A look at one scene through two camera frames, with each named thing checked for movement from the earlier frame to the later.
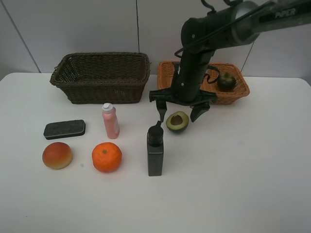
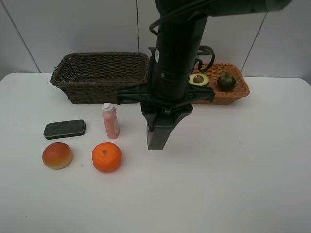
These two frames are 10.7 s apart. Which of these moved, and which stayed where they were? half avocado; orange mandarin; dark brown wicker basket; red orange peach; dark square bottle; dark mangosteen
Moved: half avocado; dark square bottle
Stayed: dark mangosteen; orange mandarin; red orange peach; dark brown wicker basket
